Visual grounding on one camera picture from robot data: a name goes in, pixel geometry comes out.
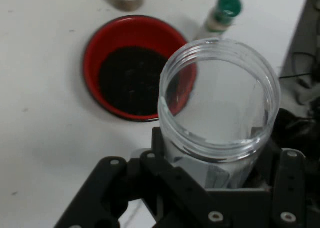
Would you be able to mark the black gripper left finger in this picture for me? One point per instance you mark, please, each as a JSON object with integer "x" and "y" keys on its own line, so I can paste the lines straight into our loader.
{"x": 105, "y": 178}

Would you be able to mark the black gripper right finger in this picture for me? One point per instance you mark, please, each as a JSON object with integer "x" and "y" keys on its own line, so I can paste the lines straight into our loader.
{"x": 290, "y": 183}

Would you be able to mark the clear plastic jar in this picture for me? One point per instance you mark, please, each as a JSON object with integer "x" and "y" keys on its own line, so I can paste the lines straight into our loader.
{"x": 225, "y": 103}

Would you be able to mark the spice bottle with green cap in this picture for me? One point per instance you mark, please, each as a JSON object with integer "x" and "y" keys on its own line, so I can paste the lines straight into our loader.
{"x": 228, "y": 4}

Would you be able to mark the red bowl with dark grains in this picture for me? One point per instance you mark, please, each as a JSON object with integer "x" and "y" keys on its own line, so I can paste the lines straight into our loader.
{"x": 105, "y": 40}

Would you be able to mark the black bag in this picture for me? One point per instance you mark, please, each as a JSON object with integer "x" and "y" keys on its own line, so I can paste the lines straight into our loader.
{"x": 295, "y": 128}

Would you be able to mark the nut jar with white lid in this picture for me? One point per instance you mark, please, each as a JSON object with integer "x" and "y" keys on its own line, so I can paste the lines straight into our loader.
{"x": 127, "y": 0}

